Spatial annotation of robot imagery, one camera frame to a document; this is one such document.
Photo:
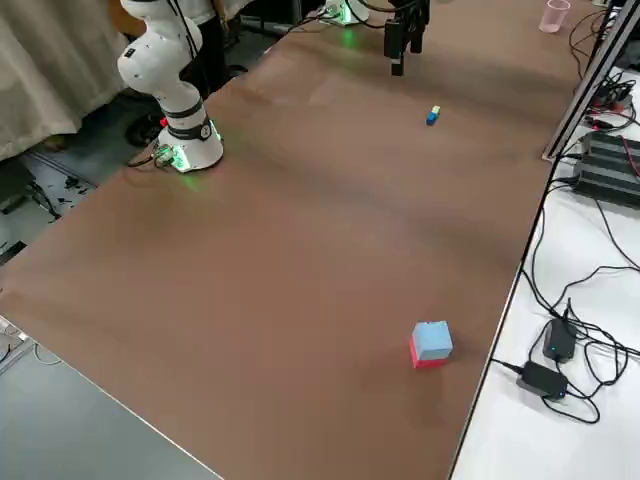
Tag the beige curtain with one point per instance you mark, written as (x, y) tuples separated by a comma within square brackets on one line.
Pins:
[(50, 75)]

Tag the person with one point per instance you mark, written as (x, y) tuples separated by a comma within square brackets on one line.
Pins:
[(210, 55)]

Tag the black power adapter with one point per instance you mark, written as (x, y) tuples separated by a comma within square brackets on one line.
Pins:
[(560, 342), (542, 381)]

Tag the large light blue block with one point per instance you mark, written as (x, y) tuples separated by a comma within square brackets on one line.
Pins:
[(432, 340)]

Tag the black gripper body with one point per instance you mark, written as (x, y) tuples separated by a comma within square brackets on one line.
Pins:
[(412, 6)]

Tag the pink translucent plastic cup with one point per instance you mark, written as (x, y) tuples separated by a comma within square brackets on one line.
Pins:
[(555, 17)]

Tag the aluminium frame post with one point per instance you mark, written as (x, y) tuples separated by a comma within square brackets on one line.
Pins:
[(590, 80)]

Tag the large red block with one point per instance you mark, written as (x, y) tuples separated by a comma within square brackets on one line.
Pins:
[(425, 363)]

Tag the black finned metal box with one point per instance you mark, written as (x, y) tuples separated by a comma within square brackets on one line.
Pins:
[(607, 167)]

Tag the red and black clip leads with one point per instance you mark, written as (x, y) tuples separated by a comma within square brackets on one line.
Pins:
[(612, 100)]

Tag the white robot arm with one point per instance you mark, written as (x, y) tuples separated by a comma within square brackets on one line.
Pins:
[(357, 11), (160, 65)]

